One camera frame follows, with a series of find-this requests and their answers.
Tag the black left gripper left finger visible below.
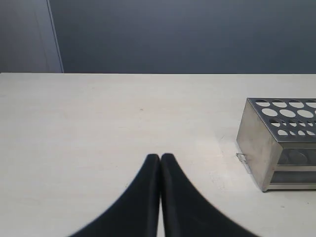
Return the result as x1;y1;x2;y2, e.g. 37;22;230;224
72;154;160;237

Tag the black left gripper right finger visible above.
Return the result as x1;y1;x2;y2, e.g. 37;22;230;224
160;153;249;237

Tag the stainless steel test tube rack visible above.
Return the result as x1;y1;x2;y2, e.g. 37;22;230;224
237;98;316;192

